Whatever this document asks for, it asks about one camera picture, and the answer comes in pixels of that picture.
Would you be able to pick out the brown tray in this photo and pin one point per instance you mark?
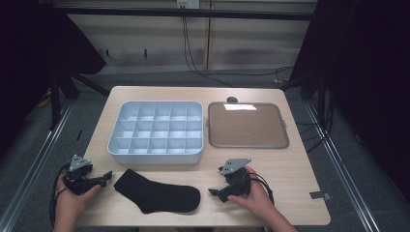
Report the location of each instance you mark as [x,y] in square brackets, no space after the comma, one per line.
[248,129]

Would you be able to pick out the black sock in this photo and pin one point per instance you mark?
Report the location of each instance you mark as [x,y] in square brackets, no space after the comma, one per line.
[158,195]

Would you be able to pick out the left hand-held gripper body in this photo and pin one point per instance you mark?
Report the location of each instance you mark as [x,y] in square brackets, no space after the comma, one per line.
[77,180]

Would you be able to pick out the grey tape strip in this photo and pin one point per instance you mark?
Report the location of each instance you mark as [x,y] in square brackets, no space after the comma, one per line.
[320,195]

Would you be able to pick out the black horizontal bar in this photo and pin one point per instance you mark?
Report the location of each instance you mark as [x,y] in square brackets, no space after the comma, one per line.
[180,13]

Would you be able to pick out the light blue compartment organizer box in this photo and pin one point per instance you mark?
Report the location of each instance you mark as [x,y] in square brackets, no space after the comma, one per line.
[158,130]

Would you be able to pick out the black metal stand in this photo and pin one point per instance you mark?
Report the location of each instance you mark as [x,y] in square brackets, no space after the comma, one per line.
[55,103]

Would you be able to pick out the small dark round object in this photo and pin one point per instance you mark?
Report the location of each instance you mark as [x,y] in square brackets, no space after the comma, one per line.
[232,99]

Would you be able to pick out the person's right hand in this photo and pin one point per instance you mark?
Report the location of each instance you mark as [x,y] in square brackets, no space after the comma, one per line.
[257,198]

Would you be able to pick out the white wall socket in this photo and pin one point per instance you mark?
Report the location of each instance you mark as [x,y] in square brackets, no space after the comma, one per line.
[188,4]

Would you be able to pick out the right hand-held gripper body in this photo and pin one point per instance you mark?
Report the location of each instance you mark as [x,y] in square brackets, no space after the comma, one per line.
[238,183]

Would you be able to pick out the small black floor piece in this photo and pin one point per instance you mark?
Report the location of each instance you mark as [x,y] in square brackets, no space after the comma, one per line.
[79,135]

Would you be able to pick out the person's left hand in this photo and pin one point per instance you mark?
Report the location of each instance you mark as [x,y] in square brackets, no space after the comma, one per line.
[69,201]

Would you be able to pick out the black curtain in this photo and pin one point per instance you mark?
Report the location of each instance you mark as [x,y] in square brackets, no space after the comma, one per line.
[364,80]
[35,64]

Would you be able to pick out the metal floor rail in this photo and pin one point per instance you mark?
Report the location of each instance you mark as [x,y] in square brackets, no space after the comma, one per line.
[38,158]
[341,161]

